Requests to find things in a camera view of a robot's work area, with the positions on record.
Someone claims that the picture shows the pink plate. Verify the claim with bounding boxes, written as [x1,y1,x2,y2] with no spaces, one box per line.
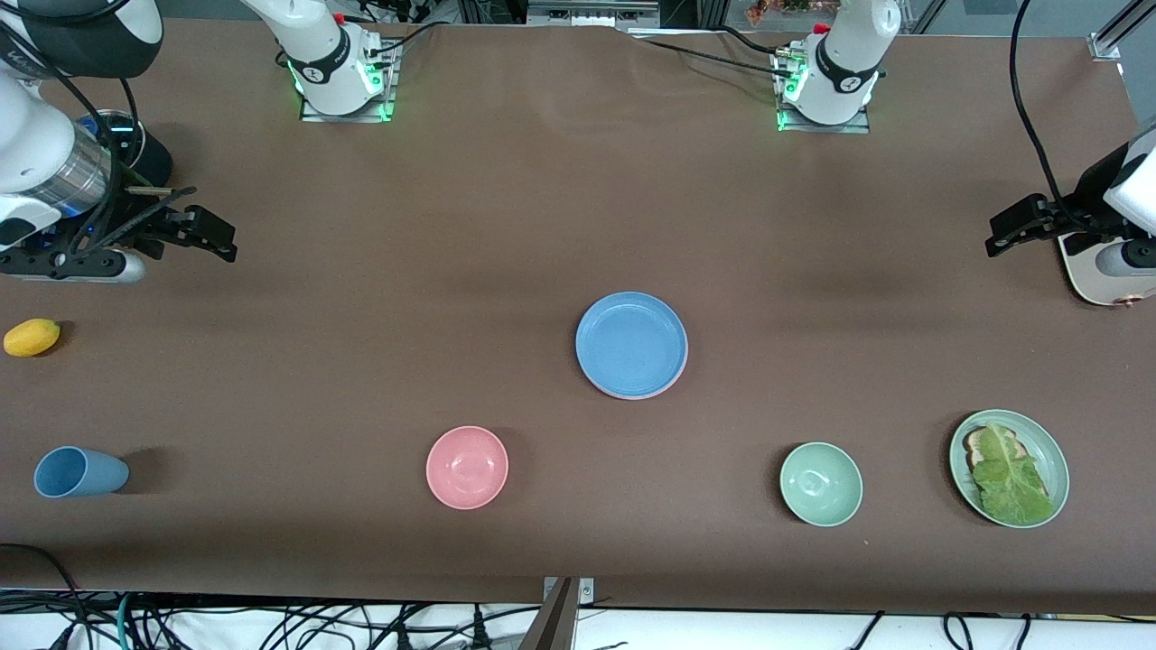
[587,339,690,401]

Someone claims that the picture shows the blue plate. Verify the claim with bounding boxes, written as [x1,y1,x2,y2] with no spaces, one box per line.
[575,291,688,398]

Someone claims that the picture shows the beige cutting board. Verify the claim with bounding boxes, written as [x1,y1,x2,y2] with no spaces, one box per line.
[1055,230,1156,308]

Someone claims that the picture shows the glass lid with blue knob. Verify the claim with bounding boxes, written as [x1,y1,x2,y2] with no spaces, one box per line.
[77,109,146,163]

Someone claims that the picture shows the yellow mango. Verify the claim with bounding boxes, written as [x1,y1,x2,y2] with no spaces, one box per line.
[3,318,62,358]

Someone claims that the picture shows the toast bread slice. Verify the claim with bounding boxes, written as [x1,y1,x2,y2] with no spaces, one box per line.
[963,427,1026,472]

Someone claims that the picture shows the green plate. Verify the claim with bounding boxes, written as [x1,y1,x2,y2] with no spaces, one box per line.
[948,409,1071,530]

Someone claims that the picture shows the blue cup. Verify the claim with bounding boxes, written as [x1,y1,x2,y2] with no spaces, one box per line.
[33,446,130,499]

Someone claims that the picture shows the green lettuce leaf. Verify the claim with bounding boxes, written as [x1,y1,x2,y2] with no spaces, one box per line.
[971,422,1056,526]

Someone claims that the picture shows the brown table cover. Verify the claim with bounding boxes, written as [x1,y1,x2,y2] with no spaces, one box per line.
[0,16,1156,617]

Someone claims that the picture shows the small green bowl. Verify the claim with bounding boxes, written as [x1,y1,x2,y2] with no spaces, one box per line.
[779,441,864,528]

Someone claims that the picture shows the orange artificial flowers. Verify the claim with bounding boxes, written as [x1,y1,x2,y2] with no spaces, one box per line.
[745,0,836,23]

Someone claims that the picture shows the small pink bowl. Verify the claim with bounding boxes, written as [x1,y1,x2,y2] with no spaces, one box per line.
[425,425,509,511]

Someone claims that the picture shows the grey metal box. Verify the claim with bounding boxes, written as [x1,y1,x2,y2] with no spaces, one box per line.
[527,0,662,28]

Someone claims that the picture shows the dark metal pole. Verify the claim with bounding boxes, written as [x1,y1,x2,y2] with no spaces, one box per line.
[519,578,579,650]

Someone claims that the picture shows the black pot with blue handle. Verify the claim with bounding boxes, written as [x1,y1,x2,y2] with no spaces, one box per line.
[77,108,172,190]

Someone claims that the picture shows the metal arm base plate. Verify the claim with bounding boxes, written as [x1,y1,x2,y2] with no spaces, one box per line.
[775,50,873,135]
[300,41,398,124]

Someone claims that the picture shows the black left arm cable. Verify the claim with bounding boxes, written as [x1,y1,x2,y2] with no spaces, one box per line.
[1010,0,1076,227]

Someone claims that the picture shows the aluminium frame profile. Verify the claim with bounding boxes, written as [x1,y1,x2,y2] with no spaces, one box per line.
[1088,0,1156,62]

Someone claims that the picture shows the black base cable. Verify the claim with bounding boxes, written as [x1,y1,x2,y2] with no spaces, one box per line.
[713,25,800,60]
[632,34,796,80]
[361,14,443,60]

